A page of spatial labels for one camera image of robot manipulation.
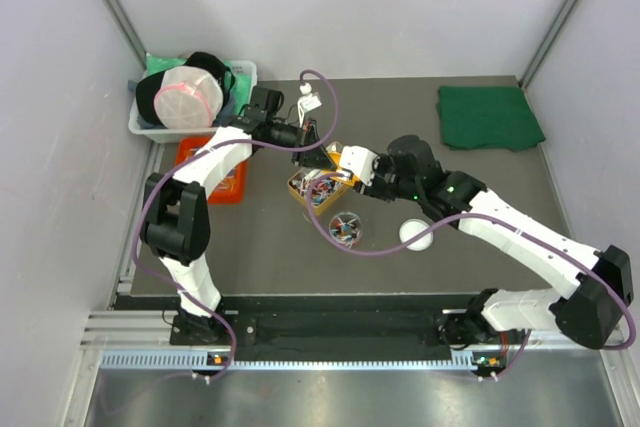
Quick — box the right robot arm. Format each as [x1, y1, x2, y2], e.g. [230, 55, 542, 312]
[339, 135, 634, 350]

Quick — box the white mesh laundry bag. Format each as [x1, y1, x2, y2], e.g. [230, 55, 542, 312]
[153, 66, 224, 129]

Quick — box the clear plastic cup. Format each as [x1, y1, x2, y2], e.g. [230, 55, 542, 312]
[328, 211, 363, 249]

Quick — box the yellow plastic scoop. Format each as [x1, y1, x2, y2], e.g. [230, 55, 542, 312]
[328, 151, 359, 187]

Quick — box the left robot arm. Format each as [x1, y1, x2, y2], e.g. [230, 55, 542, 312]
[140, 83, 336, 344]

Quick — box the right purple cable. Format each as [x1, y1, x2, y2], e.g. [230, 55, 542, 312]
[304, 171, 639, 383]

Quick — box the purple cable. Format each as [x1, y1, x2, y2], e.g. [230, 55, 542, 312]
[304, 171, 639, 383]
[130, 69, 340, 383]

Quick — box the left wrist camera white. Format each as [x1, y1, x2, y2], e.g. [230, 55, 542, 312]
[297, 92, 322, 114]

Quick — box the dark green folded cloth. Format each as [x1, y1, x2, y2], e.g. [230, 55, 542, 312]
[436, 86, 546, 152]

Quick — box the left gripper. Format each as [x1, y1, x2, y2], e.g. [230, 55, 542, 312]
[266, 118, 337, 172]

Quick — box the black cap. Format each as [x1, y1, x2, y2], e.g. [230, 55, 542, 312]
[135, 51, 235, 127]

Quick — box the orange candy tray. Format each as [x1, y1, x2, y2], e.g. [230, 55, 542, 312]
[174, 136, 248, 204]

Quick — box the white cable duct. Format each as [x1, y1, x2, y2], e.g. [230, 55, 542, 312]
[101, 350, 504, 372]

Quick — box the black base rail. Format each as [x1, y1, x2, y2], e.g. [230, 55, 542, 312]
[112, 291, 539, 361]

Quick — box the white plastic basket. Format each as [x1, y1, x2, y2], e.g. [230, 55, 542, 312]
[128, 60, 258, 144]

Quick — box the green patterned cloth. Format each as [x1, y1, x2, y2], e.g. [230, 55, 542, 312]
[146, 54, 257, 97]

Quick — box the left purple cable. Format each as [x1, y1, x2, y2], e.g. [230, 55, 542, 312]
[130, 69, 340, 383]

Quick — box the white round lid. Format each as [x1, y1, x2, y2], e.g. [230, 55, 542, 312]
[399, 219, 434, 252]

